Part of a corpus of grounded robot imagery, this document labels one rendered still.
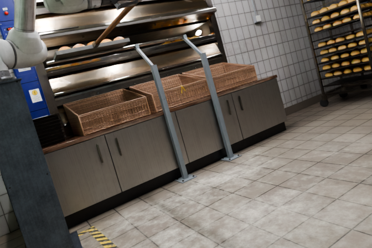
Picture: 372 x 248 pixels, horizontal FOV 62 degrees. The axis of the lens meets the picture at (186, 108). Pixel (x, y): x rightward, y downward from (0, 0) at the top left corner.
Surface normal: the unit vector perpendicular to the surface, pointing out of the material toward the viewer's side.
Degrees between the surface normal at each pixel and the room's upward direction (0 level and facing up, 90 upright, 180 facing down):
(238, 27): 90
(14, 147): 90
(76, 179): 90
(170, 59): 70
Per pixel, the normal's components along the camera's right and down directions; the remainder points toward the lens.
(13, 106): 0.54, -0.07
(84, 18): 0.36, -0.38
